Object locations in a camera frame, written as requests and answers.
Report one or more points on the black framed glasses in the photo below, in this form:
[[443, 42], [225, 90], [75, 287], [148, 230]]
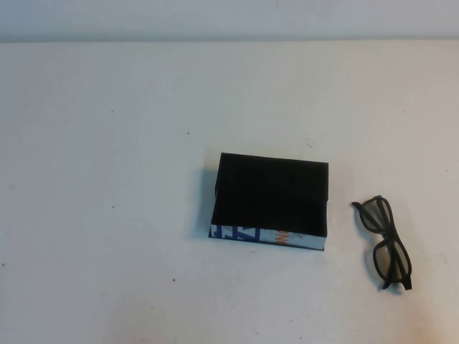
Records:
[[374, 216]]

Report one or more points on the black printed open glasses case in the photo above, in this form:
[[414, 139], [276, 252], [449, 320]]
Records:
[[269, 193]]

